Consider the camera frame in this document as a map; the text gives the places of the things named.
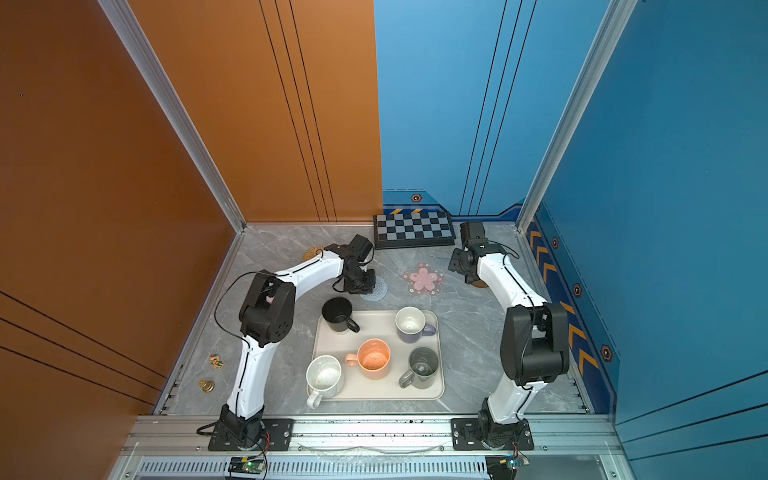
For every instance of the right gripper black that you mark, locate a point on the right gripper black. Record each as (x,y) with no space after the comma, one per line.
(454,263)

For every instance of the pink flower coaster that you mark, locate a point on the pink flower coaster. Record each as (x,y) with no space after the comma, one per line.
(424,280)

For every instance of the orange pink mug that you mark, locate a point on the orange pink mug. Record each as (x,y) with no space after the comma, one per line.
(372,358)

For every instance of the folded checkerboard box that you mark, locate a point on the folded checkerboard box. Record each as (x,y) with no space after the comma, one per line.
(421,229)

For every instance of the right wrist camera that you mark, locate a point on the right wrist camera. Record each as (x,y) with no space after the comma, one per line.
(472,234)

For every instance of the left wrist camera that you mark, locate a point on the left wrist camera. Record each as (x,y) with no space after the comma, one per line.
(361,249)

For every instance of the grey green mug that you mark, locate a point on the grey green mug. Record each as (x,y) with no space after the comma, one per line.
(423,365)

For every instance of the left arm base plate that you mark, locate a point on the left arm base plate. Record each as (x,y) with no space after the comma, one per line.
(270,435)

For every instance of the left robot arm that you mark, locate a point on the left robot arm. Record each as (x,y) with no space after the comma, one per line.
(266,317)

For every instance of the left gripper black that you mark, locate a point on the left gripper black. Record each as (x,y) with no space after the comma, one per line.
(368,288)

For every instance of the aluminium front rail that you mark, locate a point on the aluminium front rail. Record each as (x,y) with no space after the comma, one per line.
(410,434)

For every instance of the green circuit board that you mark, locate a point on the green circuit board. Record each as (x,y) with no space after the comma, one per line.
(247,467)

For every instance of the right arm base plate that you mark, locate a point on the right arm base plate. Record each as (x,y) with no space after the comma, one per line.
(470,434)

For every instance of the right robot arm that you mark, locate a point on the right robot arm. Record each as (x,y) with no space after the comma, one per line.
(533,348)

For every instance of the black mug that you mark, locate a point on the black mug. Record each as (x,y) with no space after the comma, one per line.
(337,314)

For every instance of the lavender mug white inside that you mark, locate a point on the lavender mug white inside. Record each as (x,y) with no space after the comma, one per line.
(411,325)

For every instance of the light blue woven coaster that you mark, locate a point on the light blue woven coaster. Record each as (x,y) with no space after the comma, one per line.
(378,293)

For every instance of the small brass bell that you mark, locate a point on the small brass bell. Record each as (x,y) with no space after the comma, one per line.
(206,386)

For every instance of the cream serving tray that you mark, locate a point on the cream serving tray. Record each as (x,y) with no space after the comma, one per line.
(378,324)

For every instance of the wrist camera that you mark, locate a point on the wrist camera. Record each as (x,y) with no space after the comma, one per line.
(472,234)
(361,249)

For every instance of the woven rattan coaster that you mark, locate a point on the woven rattan coaster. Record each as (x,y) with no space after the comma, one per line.
(312,253)

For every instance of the right small circuit board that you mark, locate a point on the right small circuit board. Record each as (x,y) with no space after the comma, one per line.
(505,467)

